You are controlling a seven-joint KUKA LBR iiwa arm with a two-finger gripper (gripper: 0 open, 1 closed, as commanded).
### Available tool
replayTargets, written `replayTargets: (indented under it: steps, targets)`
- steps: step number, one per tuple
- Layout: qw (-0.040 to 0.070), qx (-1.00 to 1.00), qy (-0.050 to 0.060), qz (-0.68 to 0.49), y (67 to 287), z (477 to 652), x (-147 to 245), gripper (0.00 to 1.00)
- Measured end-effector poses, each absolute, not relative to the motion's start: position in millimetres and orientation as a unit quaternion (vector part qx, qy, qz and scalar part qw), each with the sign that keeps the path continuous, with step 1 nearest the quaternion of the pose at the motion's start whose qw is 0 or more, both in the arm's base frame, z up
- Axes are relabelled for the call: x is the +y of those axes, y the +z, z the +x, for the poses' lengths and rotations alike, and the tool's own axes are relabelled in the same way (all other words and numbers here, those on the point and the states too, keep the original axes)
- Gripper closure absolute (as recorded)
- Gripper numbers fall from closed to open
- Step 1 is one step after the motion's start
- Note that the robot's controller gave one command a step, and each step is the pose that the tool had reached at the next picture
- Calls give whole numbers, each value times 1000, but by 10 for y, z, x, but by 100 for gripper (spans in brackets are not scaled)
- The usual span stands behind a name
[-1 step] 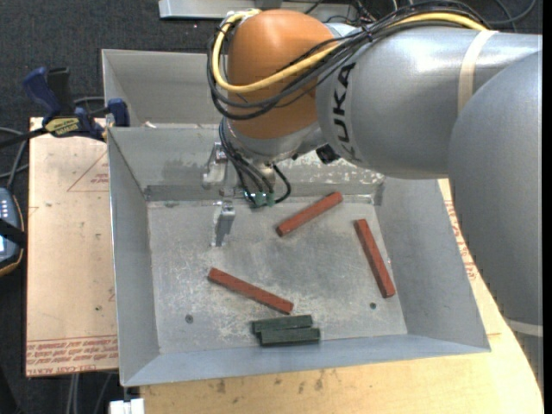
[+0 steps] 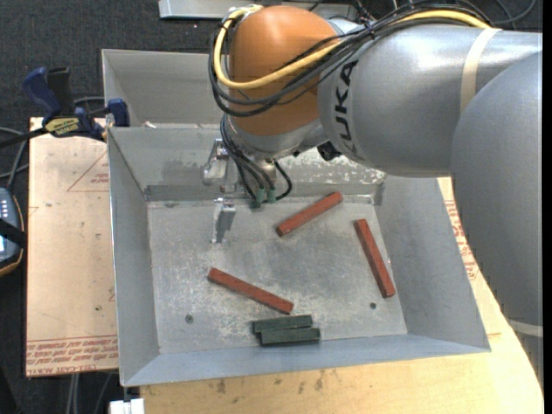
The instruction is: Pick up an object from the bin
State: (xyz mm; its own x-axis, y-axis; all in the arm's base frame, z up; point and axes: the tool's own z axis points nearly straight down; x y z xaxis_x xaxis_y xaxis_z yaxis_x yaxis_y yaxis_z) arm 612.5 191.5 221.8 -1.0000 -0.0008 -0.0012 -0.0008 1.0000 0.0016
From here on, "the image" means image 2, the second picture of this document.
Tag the dark green flat block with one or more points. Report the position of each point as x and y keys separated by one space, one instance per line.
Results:
x=290 y=336
x=282 y=323

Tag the red-brown flat block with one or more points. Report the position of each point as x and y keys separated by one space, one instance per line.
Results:
x=309 y=214
x=374 y=258
x=250 y=290

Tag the grey metal bin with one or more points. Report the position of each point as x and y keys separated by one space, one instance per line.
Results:
x=302 y=265

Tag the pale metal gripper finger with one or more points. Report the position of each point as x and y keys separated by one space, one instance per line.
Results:
x=225 y=224
x=214 y=231

